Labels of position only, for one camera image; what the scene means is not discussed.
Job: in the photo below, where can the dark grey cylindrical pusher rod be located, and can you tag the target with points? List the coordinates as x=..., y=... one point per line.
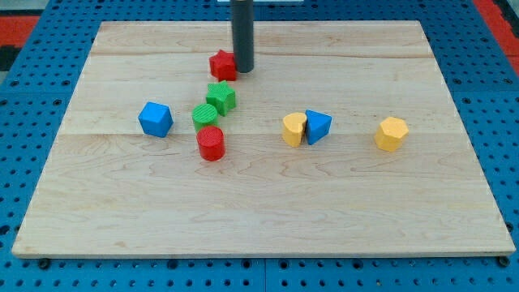
x=242, y=24

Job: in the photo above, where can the yellow heart block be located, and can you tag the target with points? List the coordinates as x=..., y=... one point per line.
x=294, y=126

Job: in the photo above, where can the blue triangle block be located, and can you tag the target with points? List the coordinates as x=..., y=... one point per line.
x=318, y=125

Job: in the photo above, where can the red star block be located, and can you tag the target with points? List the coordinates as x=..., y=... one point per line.
x=222, y=66

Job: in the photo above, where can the green star block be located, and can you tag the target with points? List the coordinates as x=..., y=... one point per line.
x=221, y=96

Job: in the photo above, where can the green cylinder block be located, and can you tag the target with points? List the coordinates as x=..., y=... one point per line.
x=204, y=115

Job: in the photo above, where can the red cylinder block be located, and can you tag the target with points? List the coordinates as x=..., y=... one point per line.
x=211, y=143

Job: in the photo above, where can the blue cube block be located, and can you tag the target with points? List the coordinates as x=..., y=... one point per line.
x=155, y=119

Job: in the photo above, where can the light wooden board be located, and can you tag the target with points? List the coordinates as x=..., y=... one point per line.
x=110, y=191

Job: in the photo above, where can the yellow hexagon block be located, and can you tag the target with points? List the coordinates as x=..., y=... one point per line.
x=391, y=134

